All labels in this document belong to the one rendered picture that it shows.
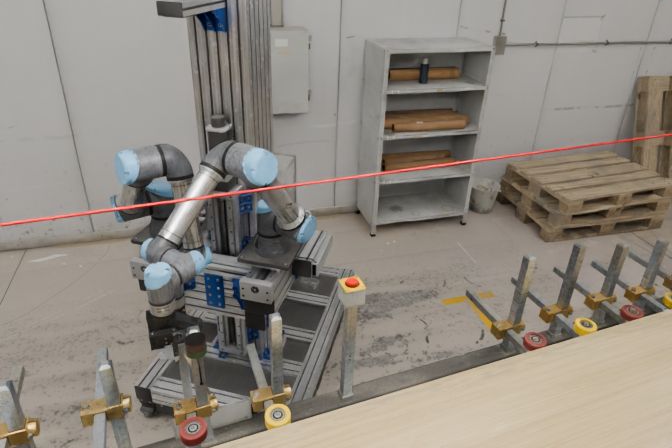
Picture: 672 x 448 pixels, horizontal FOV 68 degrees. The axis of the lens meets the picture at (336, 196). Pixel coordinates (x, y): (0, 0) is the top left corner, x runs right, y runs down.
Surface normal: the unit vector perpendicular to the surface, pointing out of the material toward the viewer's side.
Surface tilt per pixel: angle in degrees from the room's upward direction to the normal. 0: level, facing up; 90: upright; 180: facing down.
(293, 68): 90
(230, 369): 0
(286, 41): 90
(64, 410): 0
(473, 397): 0
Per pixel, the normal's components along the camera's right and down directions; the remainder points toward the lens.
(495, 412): 0.04, -0.89
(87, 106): 0.28, 0.44
